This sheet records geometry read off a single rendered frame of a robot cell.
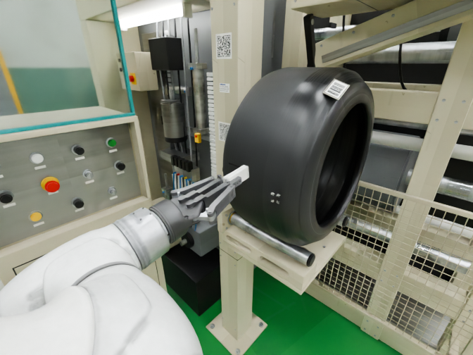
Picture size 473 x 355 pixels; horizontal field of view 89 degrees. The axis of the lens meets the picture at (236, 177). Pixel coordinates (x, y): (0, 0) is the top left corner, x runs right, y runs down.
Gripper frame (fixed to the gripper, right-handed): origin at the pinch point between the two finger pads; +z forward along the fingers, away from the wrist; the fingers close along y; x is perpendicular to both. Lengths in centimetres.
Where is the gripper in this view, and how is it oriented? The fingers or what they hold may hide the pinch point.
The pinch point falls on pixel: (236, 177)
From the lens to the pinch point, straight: 54.5
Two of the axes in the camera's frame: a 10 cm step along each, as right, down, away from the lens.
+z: 6.8, -4.3, 5.9
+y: -7.3, -2.9, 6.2
